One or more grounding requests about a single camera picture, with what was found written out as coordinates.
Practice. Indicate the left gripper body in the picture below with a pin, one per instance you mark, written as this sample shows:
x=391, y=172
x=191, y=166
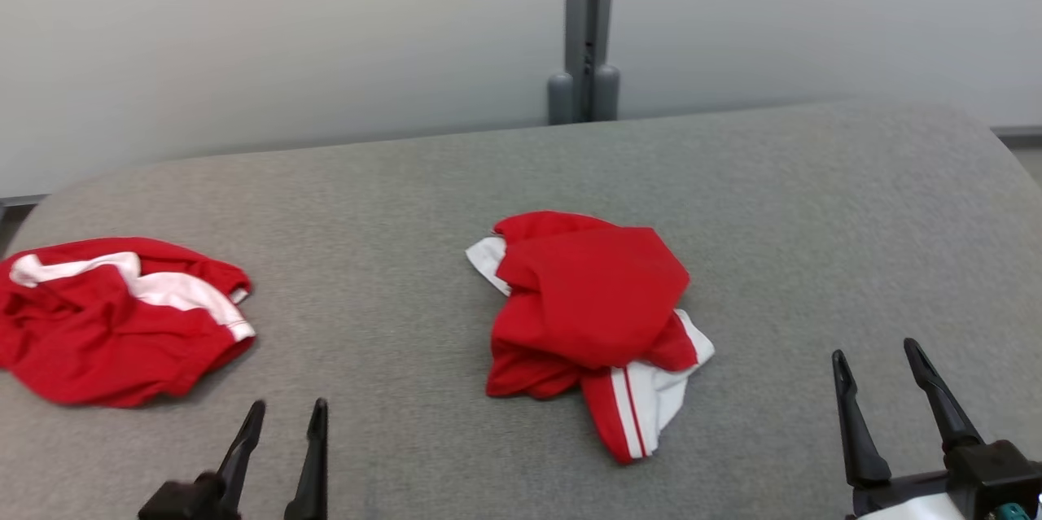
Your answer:
x=179, y=501

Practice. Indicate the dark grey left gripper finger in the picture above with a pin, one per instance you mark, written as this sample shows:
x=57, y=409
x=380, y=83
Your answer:
x=240, y=459
x=316, y=463

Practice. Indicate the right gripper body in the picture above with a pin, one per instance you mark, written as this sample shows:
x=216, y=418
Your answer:
x=993, y=475

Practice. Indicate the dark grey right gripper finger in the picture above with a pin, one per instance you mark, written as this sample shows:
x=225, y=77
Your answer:
x=859, y=439
x=944, y=410

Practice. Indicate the red shorts with white stripe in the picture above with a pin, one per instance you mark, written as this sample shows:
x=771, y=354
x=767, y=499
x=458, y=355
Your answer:
x=89, y=341

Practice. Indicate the red and white long trousers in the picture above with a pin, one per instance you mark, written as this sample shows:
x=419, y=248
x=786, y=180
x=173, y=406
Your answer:
x=594, y=300

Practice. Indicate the grey metal partition post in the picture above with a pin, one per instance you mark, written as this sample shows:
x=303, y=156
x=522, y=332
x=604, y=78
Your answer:
x=583, y=15

